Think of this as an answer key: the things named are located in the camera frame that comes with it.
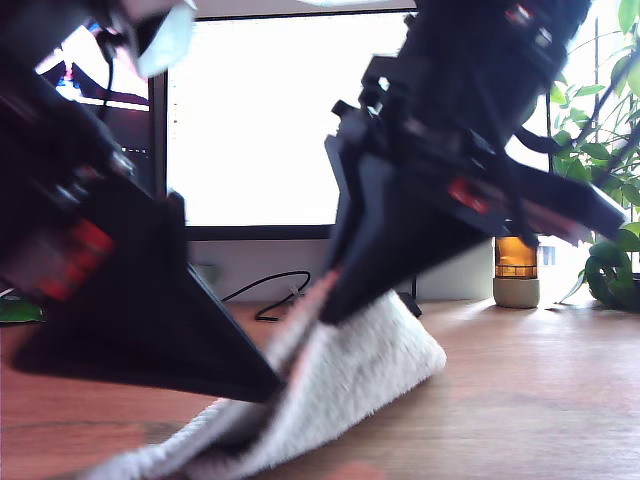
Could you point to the amber jar with pale base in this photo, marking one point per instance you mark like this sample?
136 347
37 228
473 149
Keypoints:
516 295

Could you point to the large black monitor with stand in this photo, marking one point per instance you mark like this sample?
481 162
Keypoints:
250 125

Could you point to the green leafy houseplant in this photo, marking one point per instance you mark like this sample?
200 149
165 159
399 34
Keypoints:
615 270

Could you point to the green plastic bag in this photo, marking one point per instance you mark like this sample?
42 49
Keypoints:
20 311

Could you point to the fluffy white mint tea towel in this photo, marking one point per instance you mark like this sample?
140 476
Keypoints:
350 380

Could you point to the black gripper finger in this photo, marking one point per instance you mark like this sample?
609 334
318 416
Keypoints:
177 205
150 310
390 240
345 190

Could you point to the monitor with bright picture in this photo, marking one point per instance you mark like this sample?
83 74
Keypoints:
130 80

